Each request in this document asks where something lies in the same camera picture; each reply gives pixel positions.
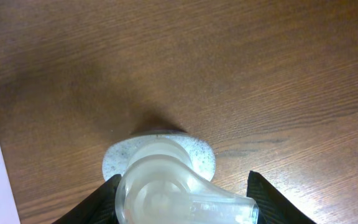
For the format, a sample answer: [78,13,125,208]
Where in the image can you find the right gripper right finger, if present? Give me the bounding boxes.
[246,171,316,224]

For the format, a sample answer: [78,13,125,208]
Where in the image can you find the clear pump soap bottle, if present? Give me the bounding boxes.
[102,130,259,224]

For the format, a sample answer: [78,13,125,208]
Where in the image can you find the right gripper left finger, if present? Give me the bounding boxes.
[53,174,122,224]

